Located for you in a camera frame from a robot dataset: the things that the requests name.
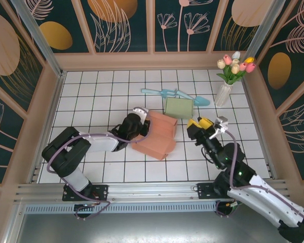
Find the light blue garden fork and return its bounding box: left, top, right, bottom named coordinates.
left=141, top=88, right=179, bottom=100

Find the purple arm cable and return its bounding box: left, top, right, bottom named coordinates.
left=47, top=107, right=154, bottom=174
left=224, top=129, right=304, bottom=226

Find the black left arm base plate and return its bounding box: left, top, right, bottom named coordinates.
left=62, top=184, right=109, bottom=202

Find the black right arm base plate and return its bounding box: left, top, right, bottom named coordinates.
left=197, top=182, right=244, bottom=200

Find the grey slotted cable duct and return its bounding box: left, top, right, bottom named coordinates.
left=24, top=201, right=218, bottom=215

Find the light blue garden trowel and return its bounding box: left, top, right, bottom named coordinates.
left=176, top=89, right=211, bottom=107

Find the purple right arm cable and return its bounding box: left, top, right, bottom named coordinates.
left=224, top=129, right=304, bottom=226

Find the grey metal sheet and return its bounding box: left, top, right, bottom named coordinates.
left=5, top=212, right=302, bottom=243

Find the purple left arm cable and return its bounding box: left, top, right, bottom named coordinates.
left=47, top=107, right=154, bottom=174

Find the long aluminium mounting rail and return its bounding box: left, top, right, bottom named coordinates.
left=14, top=179, right=291, bottom=203

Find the orange cardboard box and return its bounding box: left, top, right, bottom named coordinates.
left=131, top=111, right=178, bottom=160

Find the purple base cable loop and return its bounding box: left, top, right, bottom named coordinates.
left=74, top=199, right=111, bottom=221
left=216, top=199, right=244, bottom=218

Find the aluminium corner post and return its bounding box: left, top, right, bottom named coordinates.
left=245, top=0, right=287, bottom=61
left=10, top=0, right=66, bottom=76

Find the green paper box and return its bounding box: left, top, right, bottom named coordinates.
left=163, top=97, right=195, bottom=119

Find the white ribbed vase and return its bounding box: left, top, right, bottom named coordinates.
left=214, top=82, right=234, bottom=107

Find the aluminium side rail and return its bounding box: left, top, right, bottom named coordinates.
left=243, top=72, right=278, bottom=179
left=30, top=72, right=66, bottom=183

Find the tulip bouquet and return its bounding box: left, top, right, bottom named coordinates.
left=216, top=51, right=257, bottom=86

